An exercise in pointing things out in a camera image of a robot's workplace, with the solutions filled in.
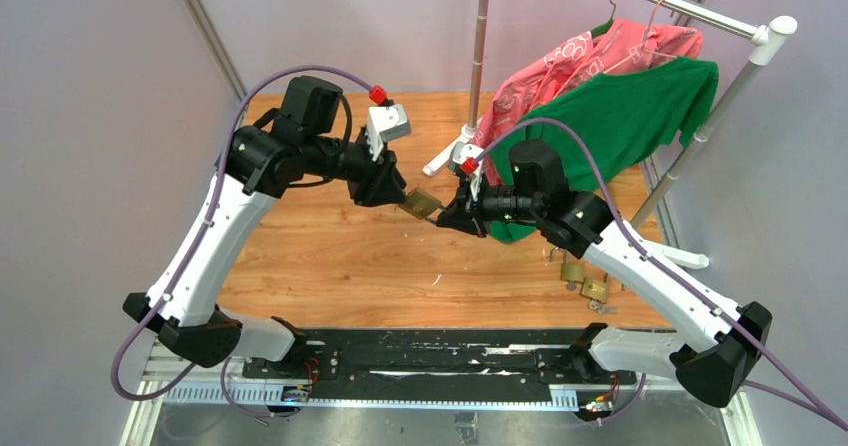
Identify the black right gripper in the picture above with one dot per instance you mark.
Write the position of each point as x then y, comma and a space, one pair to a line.
467, 201

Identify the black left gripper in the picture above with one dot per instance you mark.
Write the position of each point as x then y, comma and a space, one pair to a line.
380, 182

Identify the large brass padlock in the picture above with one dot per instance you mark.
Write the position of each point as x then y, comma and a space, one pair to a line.
421, 205

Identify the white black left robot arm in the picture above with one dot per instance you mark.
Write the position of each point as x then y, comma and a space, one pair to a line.
288, 147

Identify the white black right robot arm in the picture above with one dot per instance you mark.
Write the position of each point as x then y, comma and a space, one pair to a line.
712, 347

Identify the small brass padlock with key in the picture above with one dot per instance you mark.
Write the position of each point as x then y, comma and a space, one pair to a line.
597, 293

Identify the small brass padlock open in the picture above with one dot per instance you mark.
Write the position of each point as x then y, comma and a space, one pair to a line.
571, 273

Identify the green t-shirt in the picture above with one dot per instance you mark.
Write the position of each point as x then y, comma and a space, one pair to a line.
622, 119

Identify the pink printed shirt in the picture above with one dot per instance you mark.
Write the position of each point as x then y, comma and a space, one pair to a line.
543, 78

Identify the metal clothes rack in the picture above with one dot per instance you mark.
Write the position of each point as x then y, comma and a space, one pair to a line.
696, 98

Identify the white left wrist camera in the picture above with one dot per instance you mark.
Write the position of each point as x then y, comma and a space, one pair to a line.
383, 125

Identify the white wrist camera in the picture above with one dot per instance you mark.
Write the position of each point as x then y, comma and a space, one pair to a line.
383, 125
463, 163

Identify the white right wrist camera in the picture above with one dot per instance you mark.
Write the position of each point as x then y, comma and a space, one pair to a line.
463, 163

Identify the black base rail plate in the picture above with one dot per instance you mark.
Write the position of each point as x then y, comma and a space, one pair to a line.
436, 366

